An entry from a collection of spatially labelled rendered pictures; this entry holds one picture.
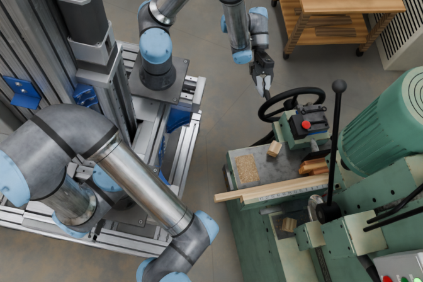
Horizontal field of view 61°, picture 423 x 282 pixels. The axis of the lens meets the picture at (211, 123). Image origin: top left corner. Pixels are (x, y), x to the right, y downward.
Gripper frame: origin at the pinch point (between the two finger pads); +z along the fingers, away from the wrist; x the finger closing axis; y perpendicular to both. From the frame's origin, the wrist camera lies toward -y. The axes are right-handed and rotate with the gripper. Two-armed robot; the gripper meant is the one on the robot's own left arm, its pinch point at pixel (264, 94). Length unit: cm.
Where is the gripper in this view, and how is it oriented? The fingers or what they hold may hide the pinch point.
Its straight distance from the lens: 150.9
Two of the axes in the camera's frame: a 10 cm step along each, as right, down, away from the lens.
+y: -1.8, -0.8, 9.8
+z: 0.6, 9.9, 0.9
